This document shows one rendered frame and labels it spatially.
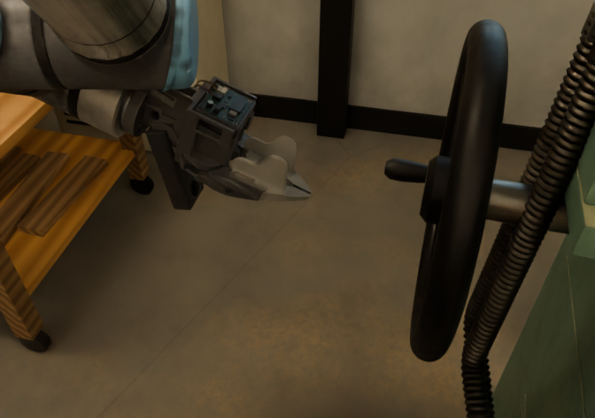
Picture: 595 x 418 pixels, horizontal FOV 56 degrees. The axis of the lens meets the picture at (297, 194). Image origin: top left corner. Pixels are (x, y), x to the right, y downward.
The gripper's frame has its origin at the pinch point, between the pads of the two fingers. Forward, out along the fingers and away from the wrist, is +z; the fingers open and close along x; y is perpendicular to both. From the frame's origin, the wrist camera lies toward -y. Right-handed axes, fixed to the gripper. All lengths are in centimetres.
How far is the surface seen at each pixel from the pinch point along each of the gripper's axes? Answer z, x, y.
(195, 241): -17, 52, -82
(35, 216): -52, 31, -74
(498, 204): 14.7, -8.1, 16.5
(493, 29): 6.7, -5.4, 28.1
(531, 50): 47, 121, -19
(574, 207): 17.6, -11.6, 21.7
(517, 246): 18.1, -9.1, 14.3
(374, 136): 20, 115, -67
